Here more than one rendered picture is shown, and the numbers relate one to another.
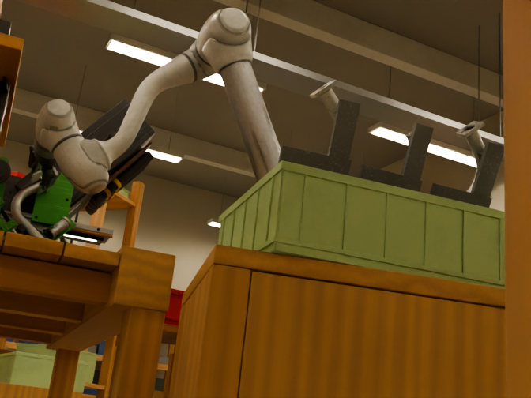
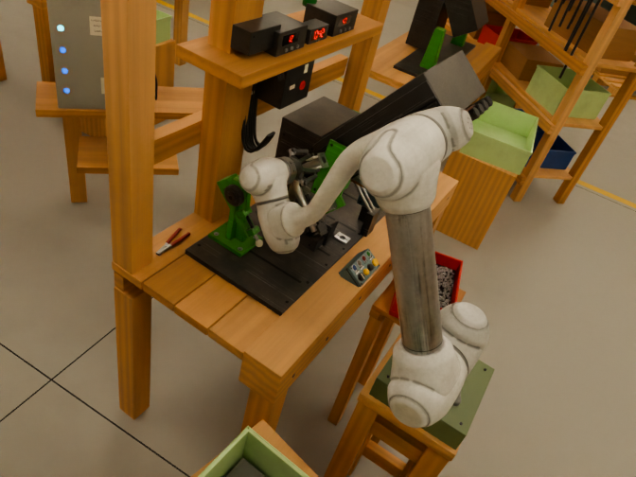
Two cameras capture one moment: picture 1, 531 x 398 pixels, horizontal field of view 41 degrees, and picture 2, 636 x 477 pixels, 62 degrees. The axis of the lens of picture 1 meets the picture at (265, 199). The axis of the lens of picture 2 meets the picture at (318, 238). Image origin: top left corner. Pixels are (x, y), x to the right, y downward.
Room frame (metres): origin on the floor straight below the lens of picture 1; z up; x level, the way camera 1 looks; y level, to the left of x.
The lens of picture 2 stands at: (1.12, -0.43, 2.18)
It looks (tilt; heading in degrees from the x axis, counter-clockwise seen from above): 39 degrees down; 44
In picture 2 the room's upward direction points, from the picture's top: 15 degrees clockwise
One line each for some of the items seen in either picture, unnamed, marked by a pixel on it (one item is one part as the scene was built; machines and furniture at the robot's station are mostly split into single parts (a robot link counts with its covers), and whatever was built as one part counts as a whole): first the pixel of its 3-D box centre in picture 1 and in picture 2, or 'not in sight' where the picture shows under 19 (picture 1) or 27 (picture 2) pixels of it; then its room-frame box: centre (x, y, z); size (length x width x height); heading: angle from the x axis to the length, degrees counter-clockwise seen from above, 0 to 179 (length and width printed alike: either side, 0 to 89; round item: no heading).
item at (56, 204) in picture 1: (52, 200); (338, 169); (2.32, 0.72, 1.17); 0.13 x 0.12 x 0.20; 21
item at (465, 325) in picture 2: not in sight; (455, 339); (2.20, -0.02, 1.10); 0.18 x 0.16 x 0.22; 19
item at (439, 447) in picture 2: not in sight; (424, 390); (2.21, -0.01, 0.83); 0.32 x 0.32 x 0.04; 22
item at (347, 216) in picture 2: not in sight; (318, 213); (2.37, 0.81, 0.89); 1.10 x 0.42 x 0.02; 21
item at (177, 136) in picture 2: not in sight; (258, 100); (2.24, 1.15, 1.23); 1.30 x 0.05 x 0.09; 21
